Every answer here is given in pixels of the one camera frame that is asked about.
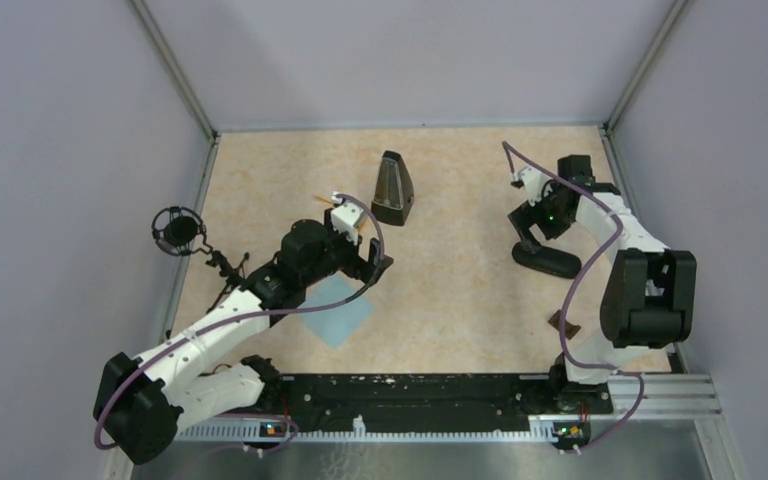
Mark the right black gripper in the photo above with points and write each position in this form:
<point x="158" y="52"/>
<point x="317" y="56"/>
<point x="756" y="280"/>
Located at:
<point x="526" y="216"/>

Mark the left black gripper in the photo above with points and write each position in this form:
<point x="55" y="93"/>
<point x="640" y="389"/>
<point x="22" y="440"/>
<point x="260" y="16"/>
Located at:
<point x="370" y="270"/>

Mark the black glasses case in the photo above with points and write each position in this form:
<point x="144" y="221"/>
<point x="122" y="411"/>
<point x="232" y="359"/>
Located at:
<point x="548" y="260"/>

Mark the orange sunglasses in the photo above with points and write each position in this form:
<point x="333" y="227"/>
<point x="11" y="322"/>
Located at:
<point x="324" y="199"/>

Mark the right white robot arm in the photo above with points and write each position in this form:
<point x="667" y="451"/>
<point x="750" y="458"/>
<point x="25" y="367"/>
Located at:
<point x="649" y="296"/>

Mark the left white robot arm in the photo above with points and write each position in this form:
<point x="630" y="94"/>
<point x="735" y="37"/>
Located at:
<point x="143" y="401"/>

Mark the black metronome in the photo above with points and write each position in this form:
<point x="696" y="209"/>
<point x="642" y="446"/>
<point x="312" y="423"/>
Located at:
<point x="394" y="193"/>

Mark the blue cleaning cloth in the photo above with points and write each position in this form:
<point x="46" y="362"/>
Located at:
<point x="335" y="326"/>

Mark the small brown holder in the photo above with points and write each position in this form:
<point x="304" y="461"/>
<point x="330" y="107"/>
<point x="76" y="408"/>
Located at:
<point x="569" y="329"/>

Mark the black microphone on tripod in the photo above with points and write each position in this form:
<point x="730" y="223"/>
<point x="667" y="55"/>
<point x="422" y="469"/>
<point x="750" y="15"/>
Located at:
<point x="179" y="231"/>

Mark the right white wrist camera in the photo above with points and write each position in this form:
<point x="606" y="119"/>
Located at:
<point x="530" y="181"/>

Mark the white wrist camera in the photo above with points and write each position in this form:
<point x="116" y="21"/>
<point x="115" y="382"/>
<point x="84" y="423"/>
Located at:
<point x="530" y="181"/>
<point x="347" y="216"/>

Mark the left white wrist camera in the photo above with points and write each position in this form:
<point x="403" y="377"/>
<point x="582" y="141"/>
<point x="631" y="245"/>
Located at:
<point x="347" y="216"/>

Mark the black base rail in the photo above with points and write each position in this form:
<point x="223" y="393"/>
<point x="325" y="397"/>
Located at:
<point x="427" y="403"/>

